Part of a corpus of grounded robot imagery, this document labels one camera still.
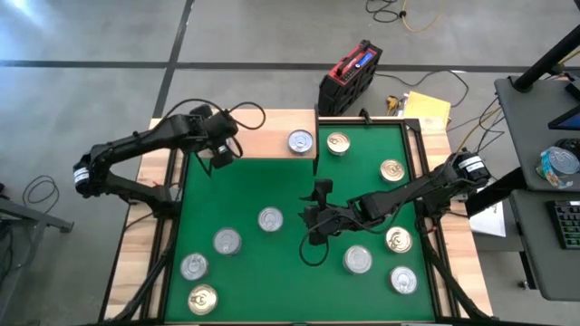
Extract wooden shelf black legs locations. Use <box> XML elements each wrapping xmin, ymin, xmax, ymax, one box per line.
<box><xmin>198</xmin><ymin>103</ymin><xmax>321</xmax><ymax>177</ymax></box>

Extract gold-lid seafood can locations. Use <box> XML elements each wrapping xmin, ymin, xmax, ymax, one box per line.
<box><xmin>379</xmin><ymin>158</ymin><xmax>407</xmax><ymax>184</ymax></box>
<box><xmin>325</xmin><ymin>130</ymin><xmax>353</xmax><ymax>157</ymax></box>
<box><xmin>384</xmin><ymin>225</ymin><xmax>414</xmax><ymax>254</ymax></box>
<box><xmin>187</xmin><ymin>283</ymin><xmax>219</xmax><ymax>317</ymax></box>

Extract yellow black power plug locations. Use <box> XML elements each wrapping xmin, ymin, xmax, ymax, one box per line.
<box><xmin>384</xmin><ymin>93</ymin><xmax>402</xmax><ymax>117</ymax></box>

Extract black power station cable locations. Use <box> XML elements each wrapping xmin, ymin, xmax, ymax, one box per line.
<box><xmin>374</xmin><ymin>69</ymin><xmax>470</xmax><ymax>110</ymax></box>

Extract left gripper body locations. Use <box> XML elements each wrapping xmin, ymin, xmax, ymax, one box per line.
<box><xmin>183</xmin><ymin>103</ymin><xmax>240</xmax><ymax>154</ymax></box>

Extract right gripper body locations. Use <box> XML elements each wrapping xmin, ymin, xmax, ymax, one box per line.
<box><xmin>299</xmin><ymin>201</ymin><xmax>369</xmax><ymax>237</ymax></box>

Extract white paper sheet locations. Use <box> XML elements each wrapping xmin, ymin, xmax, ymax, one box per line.
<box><xmin>468</xmin><ymin>198</ymin><xmax>508</xmax><ymax>239</ymax></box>

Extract black looped floor cable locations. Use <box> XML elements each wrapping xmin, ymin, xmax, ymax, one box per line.
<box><xmin>21</xmin><ymin>174</ymin><xmax>62</xmax><ymax>215</ymax></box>

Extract black tablet screen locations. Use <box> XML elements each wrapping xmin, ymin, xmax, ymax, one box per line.
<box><xmin>546</xmin><ymin>103</ymin><xmax>580</xmax><ymax>132</ymax></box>

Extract black slanted pole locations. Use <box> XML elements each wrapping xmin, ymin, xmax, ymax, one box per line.
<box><xmin>510</xmin><ymin>24</ymin><xmax>580</xmax><ymax>94</ymax></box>

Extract blue albacore tuna can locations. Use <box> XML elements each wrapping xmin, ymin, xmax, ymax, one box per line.
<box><xmin>212</xmin><ymin>226</ymin><xmax>243</xmax><ymax>256</ymax></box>

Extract grey metal stand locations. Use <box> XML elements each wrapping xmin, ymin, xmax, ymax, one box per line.
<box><xmin>0</xmin><ymin>180</ymin><xmax>76</xmax><ymax>326</ymax></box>

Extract silver can teal yellow label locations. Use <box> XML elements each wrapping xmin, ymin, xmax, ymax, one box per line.
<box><xmin>287</xmin><ymin>129</ymin><xmax>315</xmax><ymax>156</ymax></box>

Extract silver-lid seafood can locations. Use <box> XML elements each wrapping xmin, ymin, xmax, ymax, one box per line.
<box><xmin>389</xmin><ymin>265</ymin><xmax>419</xmax><ymax>296</ymax></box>
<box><xmin>343</xmin><ymin>244</ymin><xmax>373</xmax><ymax>275</ymax></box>
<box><xmin>179</xmin><ymin>252</ymin><xmax>210</xmax><ymax>282</ymax></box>

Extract grey desk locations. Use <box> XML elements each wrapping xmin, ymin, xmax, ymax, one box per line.
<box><xmin>507</xmin><ymin>188</ymin><xmax>580</xmax><ymax>302</ymax></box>
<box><xmin>493</xmin><ymin>74</ymin><xmax>580</xmax><ymax>194</ymax></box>

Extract black keyboard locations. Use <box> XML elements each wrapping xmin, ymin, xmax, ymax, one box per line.
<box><xmin>546</xmin><ymin>198</ymin><xmax>580</xmax><ymax>251</ymax></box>

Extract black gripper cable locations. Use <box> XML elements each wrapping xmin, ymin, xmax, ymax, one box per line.
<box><xmin>298</xmin><ymin>228</ymin><xmax>332</xmax><ymax>268</ymax></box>
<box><xmin>160</xmin><ymin>98</ymin><xmax>267</xmax><ymax>159</ymax></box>

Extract black aluminium table frame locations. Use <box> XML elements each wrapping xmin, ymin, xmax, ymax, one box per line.
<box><xmin>97</xmin><ymin>107</ymin><xmax>498</xmax><ymax>326</ymax></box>

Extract silver can green label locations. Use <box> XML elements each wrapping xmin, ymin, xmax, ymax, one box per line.
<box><xmin>256</xmin><ymin>206</ymin><xmax>285</xmax><ymax>234</ymax></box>

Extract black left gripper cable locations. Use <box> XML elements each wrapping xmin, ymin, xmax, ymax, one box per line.
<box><xmin>160</xmin><ymin>98</ymin><xmax>267</xmax><ymax>159</ymax></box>

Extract yellow floor cable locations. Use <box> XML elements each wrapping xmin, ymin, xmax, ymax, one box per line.
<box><xmin>400</xmin><ymin>0</ymin><xmax>448</xmax><ymax>34</ymax></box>

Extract black coiled floor cable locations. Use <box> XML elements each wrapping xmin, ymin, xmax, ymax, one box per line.
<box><xmin>364</xmin><ymin>0</ymin><xmax>408</xmax><ymax>24</ymax></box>

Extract black round device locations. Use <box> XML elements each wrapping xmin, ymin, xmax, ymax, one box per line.
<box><xmin>555</xmin><ymin>137</ymin><xmax>580</xmax><ymax>155</ymax></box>

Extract yellow paper envelope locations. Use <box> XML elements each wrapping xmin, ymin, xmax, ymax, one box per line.
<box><xmin>401</xmin><ymin>90</ymin><xmax>453</xmax><ymax>126</ymax></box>

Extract green table mat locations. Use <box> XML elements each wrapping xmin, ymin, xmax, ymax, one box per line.
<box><xmin>163</xmin><ymin>124</ymin><xmax>436</xmax><ymax>323</ymax></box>

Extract red black power station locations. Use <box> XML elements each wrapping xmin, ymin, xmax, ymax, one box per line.
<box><xmin>316</xmin><ymin>39</ymin><xmax>384</xmax><ymax>118</ymax></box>

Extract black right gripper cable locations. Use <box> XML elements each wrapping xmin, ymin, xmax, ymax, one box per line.
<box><xmin>298</xmin><ymin>228</ymin><xmax>332</xmax><ymax>268</ymax></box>

